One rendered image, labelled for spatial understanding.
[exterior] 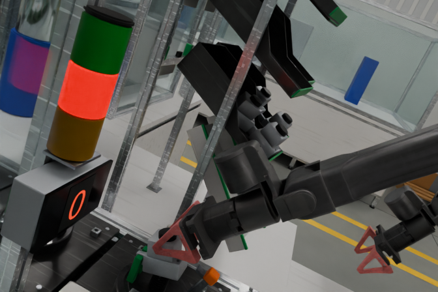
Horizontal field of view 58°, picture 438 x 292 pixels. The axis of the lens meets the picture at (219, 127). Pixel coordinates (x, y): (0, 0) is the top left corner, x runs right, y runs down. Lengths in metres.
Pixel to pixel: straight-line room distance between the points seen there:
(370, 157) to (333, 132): 3.95
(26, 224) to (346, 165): 0.39
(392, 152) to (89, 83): 0.38
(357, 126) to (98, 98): 4.18
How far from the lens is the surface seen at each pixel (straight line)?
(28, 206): 0.44
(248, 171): 0.57
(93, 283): 0.73
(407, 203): 1.05
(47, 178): 0.44
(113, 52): 0.40
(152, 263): 0.68
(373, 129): 4.52
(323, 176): 0.55
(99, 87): 0.41
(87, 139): 0.43
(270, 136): 0.84
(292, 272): 1.19
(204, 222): 0.61
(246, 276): 1.08
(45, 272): 0.74
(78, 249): 0.79
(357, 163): 0.55
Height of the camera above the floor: 1.47
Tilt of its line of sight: 17 degrees down
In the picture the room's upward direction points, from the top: 22 degrees clockwise
